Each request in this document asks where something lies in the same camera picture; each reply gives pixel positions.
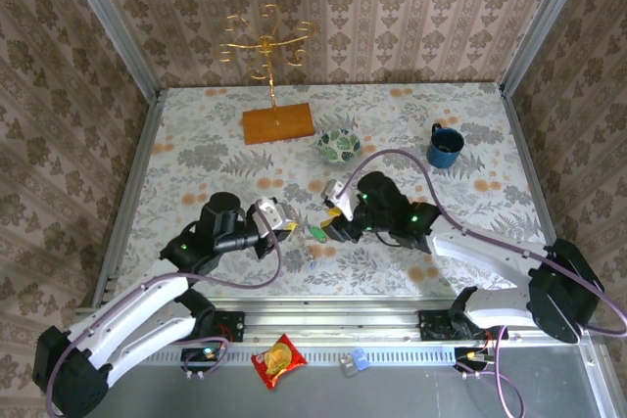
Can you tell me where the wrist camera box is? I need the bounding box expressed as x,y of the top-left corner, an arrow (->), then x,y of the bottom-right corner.
254,196 -> 295,232
322,180 -> 355,222

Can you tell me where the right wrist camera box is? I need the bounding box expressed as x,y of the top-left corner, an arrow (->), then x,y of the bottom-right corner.
322,180 -> 355,222

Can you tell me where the floral table cover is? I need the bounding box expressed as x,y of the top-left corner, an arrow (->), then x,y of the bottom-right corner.
105,83 -> 564,298

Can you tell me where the grey metal panel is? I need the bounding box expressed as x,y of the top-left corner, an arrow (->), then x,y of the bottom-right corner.
46,344 -> 613,418

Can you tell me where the aluminium front rail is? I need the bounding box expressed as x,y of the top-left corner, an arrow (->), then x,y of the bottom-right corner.
68,296 -> 604,345

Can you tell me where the purple cable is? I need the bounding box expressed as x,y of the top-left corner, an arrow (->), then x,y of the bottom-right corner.
337,148 -> 627,418
45,202 -> 286,418

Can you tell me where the aluminium frame post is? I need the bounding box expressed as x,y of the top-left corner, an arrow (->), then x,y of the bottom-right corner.
498,0 -> 598,96
55,0 -> 162,99

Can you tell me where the metal keyring with small rings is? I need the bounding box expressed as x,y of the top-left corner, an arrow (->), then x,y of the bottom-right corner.
288,229 -> 317,267

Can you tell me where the red snack packet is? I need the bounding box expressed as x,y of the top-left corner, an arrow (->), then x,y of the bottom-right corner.
250,333 -> 309,392

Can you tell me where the aluminium side rail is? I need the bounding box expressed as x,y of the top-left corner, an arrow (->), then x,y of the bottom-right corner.
91,88 -> 167,309
498,84 -> 580,305

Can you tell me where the slotted grey cable duct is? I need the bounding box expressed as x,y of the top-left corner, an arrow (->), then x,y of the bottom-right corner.
146,345 -> 457,366

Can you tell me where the green leaf pattern bowl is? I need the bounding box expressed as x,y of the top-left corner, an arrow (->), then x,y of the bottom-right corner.
316,127 -> 363,165

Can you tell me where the dark blue mug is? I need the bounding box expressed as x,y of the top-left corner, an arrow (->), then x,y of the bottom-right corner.
425,122 -> 466,169

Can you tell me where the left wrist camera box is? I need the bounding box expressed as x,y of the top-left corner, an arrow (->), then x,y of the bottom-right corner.
254,196 -> 295,232

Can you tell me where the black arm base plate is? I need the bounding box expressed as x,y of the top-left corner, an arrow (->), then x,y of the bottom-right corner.
158,310 -> 246,344
417,308 -> 509,342

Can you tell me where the small black controller board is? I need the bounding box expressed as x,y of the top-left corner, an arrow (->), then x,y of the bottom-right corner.
180,345 -> 229,375
453,347 -> 496,374

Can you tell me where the gold wire stand wooden base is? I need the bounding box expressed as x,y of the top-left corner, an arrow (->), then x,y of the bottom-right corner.
214,3 -> 315,147

